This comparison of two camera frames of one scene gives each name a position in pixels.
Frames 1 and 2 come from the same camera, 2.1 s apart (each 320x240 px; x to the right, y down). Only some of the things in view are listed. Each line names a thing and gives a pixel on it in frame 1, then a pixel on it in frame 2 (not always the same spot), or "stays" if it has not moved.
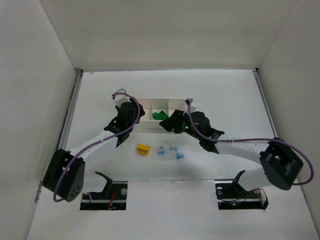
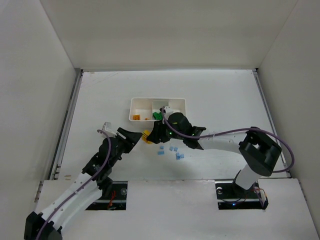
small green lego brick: [160, 116] stays
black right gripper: [175, 121] -> [161, 131]
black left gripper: [136, 110] -> [122, 139]
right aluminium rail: [264, 102] stays
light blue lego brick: [178, 156] stays
